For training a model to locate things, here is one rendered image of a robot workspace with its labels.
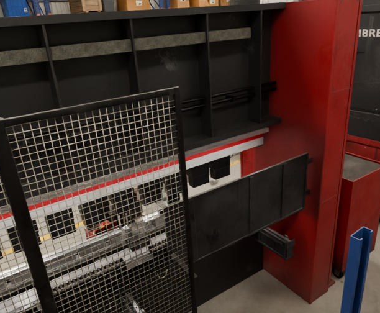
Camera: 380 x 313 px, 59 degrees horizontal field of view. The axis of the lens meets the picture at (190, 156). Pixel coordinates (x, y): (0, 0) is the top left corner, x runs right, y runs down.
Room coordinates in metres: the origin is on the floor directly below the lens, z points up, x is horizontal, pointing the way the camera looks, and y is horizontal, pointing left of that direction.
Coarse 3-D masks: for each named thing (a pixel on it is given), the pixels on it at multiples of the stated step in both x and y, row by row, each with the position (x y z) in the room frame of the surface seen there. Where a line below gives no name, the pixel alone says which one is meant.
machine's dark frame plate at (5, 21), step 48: (0, 48) 1.61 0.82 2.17; (48, 48) 1.60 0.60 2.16; (96, 48) 1.74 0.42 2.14; (144, 48) 1.87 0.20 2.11; (192, 48) 2.15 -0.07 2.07; (240, 48) 2.35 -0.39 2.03; (0, 96) 1.58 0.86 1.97; (48, 96) 1.69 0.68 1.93; (96, 96) 1.81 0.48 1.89; (192, 96) 2.14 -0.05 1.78; (240, 96) 2.26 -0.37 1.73; (48, 144) 1.66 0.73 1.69; (96, 144) 1.79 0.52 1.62; (144, 144) 1.83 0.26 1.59; (192, 144) 1.98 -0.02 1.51; (48, 192) 1.52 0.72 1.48
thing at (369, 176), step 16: (352, 160) 2.71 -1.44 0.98; (368, 160) 2.68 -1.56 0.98; (352, 176) 2.40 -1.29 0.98; (368, 176) 2.39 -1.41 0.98; (352, 192) 2.28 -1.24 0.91; (368, 192) 2.41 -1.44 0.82; (352, 208) 2.30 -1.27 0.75; (368, 208) 2.43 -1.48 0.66; (352, 224) 2.32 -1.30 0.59; (368, 224) 2.45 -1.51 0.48; (336, 240) 2.35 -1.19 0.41; (336, 256) 2.34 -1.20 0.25; (336, 272) 2.36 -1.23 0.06
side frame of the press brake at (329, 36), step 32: (320, 0) 2.17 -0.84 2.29; (352, 0) 2.15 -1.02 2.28; (288, 32) 2.37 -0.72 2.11; (320, 32) 2.15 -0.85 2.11; (352, 32) 2.17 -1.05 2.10; (288, 64) 2.36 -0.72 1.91; (320, 64) 2.14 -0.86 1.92; (352, 64) 2.19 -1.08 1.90; (288, 96) 2.35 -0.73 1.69; (320, 96) 2.12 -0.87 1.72; (288, 128) 2.33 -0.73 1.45; (320, 128) 2.10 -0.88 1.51; (256, 160) 2.61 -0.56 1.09; (320, 160) 2.09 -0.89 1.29; (320, 192) 2.07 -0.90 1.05; (288, 224) 2.30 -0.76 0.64; (320, 224) 2.10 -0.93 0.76; (320, 256) 2.12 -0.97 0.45; (320, 288) 2.14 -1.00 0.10
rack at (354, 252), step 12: (360, 228) 0.67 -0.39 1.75; (360, 240) 0.62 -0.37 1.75; (348, 252) 0.64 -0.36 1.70; (360, 252) 0.63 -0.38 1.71; (348, 264) 0.64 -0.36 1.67; (360, 264) 0.67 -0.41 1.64; (348, 276) 0.63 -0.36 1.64; (360, 276) 0.66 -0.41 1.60; (348, 288) 0.63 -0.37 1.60; (360, 288) 0.66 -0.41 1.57; (348, 300) 0.63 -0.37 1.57; (360, 300) 0.65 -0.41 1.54; (348, 312) 0.62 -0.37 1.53
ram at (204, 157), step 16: (240, 144) 2.42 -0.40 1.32; (256, 144) 2.51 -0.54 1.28; (176, 160) 2.12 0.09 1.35; (192, 160) 2.19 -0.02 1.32; (208, 160) 2.26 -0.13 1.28; (128, 176) 1.93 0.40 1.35; (144, 176) 1.99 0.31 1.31; (80, 192) 1.77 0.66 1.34; (96, 192) 1.82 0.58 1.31; (32, 208) 1.63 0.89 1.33; (48, 208) 1.67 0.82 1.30; (0, 224) 1.54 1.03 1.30
